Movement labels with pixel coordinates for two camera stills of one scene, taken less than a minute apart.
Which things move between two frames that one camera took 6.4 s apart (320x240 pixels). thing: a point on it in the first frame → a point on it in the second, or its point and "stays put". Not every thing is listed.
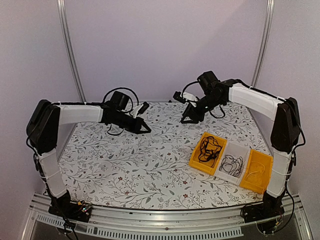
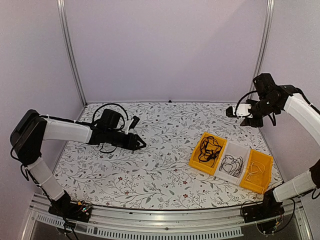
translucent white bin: x=232 y=164 stays put
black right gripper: x=191 y=112 → x=247 y=122
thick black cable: x=209 y=149 stays put
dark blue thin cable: x=231 y=165 stays put
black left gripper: x=137 y=127 → x=134 y=138
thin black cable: x=209 y=148 stays put
